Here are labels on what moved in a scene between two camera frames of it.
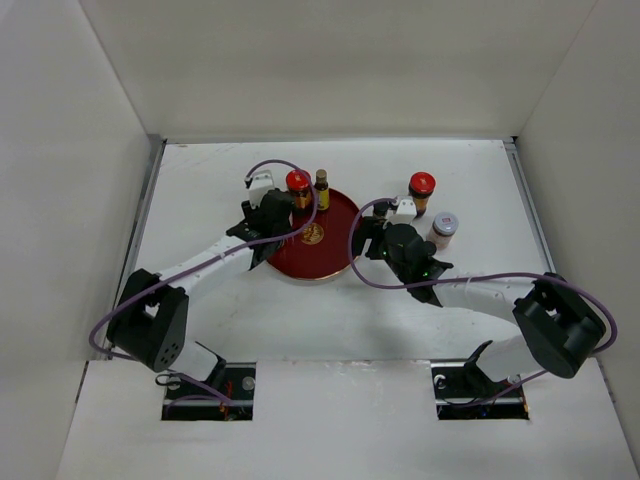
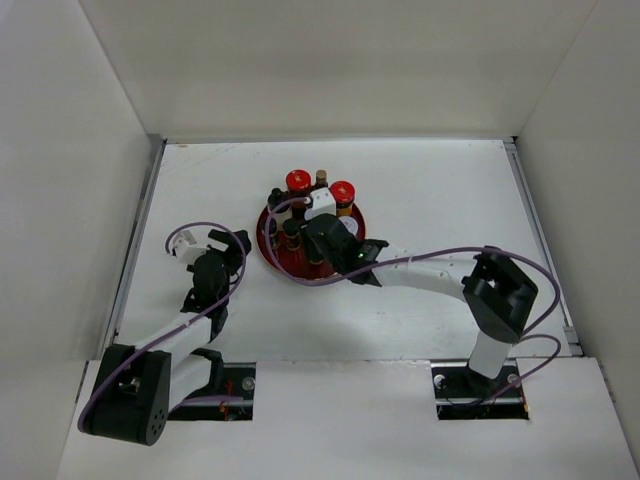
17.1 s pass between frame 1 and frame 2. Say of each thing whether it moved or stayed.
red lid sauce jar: stayed
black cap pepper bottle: moved
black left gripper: moved
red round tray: stayed
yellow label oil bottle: stayed
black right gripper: moved
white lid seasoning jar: moved
